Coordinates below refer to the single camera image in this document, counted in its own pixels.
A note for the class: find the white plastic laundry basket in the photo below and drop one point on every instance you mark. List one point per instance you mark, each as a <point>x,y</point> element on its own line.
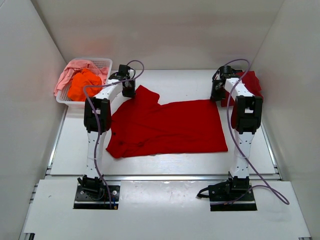
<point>63,99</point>

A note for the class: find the bright red t-shirt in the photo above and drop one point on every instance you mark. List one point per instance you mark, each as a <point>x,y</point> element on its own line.
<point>142,127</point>

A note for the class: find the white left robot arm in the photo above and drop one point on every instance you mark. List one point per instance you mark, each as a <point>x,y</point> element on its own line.
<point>97,121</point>

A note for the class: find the folded dark red t-shirt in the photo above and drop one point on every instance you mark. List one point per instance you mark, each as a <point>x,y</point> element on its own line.
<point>250,81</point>

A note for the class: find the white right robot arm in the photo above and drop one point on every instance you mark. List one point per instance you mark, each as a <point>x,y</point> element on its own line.
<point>243,123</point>

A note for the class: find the aluminium table edge rail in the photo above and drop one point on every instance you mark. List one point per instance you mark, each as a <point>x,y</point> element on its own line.
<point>69,157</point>

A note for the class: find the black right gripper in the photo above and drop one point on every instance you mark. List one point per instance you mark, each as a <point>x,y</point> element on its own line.
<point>214,96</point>

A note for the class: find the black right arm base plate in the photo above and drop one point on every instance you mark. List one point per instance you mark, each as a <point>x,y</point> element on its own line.
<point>223,200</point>

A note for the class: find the orange t-shirt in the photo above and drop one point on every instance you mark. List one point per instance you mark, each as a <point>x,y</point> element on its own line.
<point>84,82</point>

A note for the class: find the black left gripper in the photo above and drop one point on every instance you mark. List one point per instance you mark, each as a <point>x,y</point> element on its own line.
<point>131,94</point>

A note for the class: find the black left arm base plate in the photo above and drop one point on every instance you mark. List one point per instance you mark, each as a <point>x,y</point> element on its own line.
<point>84,200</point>

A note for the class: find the pink t-shirt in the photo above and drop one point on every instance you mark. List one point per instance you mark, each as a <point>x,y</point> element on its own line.
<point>98,66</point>

